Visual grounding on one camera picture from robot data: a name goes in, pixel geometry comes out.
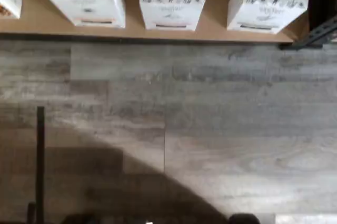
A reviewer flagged white box with floral print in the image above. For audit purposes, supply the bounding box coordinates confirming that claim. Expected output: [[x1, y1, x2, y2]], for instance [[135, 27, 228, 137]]
[[47, 0, 126, 29], [226, 0, 309, 35], [138, 0, 206, 32]]

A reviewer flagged brown wooden shelf board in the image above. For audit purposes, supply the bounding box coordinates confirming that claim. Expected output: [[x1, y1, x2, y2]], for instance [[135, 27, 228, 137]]
[[0, 0, 310, 45]]

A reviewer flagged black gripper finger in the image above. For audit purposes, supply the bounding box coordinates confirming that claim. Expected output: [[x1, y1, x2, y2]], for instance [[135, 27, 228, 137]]
[[64, 212, 98, 224], [228, 212, 261, 224]]

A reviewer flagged thin black vertical rod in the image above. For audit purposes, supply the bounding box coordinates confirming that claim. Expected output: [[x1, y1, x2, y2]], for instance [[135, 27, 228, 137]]
[[27, 106, 45, 224]]

